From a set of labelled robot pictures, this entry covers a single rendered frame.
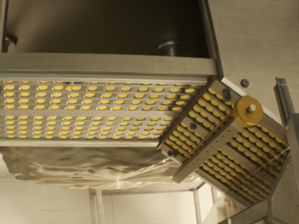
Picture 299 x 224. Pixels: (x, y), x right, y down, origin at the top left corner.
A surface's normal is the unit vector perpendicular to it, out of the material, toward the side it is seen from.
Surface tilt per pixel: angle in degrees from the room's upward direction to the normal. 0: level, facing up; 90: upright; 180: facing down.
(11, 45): 0
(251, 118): 90
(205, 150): 38
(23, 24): 0
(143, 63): 90
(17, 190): 90
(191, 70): 90
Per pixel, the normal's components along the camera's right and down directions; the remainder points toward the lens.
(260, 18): 0.25, -0.40
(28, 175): 0.38, 0.36
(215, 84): -0.51, 0.72
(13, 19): 0.11, 0.92
